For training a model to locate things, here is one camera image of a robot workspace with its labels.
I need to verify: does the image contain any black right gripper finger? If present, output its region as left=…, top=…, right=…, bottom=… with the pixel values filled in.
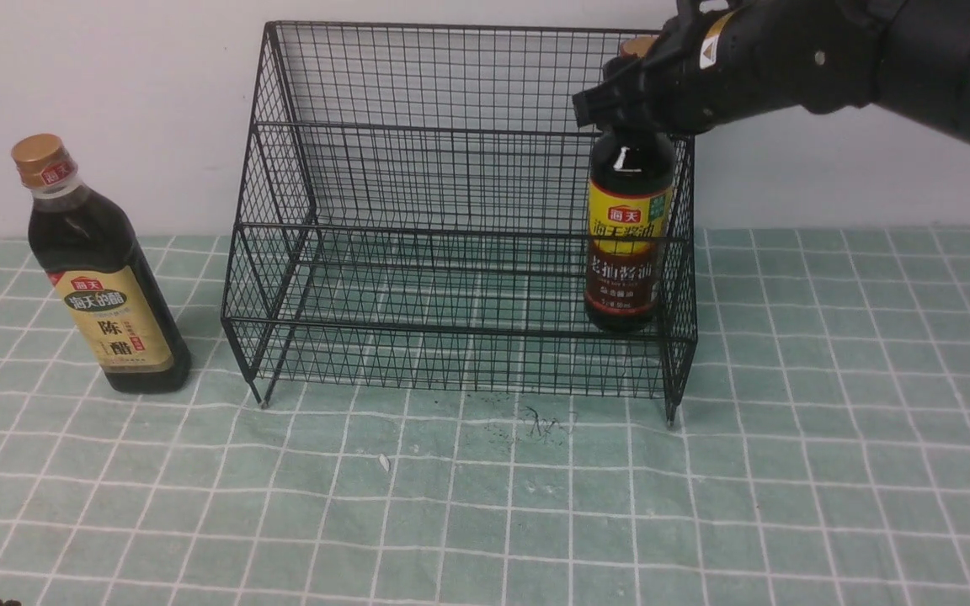
left=571, top=57, right=654, bottom=130

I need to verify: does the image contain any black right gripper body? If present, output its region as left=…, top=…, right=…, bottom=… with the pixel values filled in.
left=637, top=1, right=882, bottom=134

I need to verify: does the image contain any soy sauce bottle red cap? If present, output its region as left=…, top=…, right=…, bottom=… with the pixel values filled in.
left=584, top=35, right=677, bottom=332

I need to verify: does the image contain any vinegar bottle gold cap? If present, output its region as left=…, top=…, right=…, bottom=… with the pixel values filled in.
left=11, top=133, right=192, bottom=394

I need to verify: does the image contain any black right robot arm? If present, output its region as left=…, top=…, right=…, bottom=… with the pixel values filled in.
left=573, top=1, right=970, bottom=145

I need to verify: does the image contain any green checkered tablecloth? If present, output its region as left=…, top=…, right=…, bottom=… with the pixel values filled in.
left=0, top=229, right=970, bottom=605

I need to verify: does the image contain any black wire mesh shelf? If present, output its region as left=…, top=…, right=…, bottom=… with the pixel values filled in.
left=221, top=20, right=698, bottom=417

